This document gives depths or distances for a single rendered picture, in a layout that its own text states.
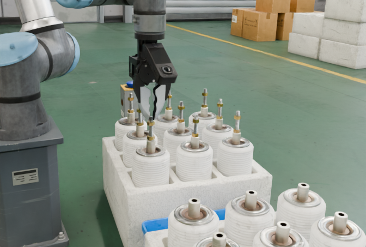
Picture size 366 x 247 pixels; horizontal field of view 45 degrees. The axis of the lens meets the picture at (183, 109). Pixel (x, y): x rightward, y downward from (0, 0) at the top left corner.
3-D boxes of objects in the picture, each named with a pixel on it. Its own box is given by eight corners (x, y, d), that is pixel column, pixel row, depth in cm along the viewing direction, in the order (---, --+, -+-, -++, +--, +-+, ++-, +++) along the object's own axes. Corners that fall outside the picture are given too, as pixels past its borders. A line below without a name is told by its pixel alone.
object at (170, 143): (196, 183, 135) (199, 127, 129) (192, 198, 126) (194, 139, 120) (166, 180, 136) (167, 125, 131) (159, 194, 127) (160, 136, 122)
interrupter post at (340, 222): (337, 235, 78) (340, 218, 77) (329, 228, 80) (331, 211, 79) (348, 233, 79) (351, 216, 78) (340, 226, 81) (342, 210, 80)
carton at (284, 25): (299, 40, 495) (302, 12, 486) (282, 40, 484) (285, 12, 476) (282, 36, 520) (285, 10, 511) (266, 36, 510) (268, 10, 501)
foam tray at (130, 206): (127, 259, 109) (127, 194, 104) (103, 188, 144) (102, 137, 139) (267, 234, 122) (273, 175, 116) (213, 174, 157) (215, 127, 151)
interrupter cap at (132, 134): (154, 131, 126) (154, 129, 125) (152, 141, 118) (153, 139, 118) (127, 131, 125) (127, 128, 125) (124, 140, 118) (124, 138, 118)
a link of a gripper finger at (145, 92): (142, 114, 113) (144, 79, 110) (150, 121, 108) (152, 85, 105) (130, 115, 111) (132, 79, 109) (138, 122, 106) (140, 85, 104)
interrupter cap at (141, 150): (137, 158, 107) (137, 156, 107) (134, 147, 114) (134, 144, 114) (168, 157, 109) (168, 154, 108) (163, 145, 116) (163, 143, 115)
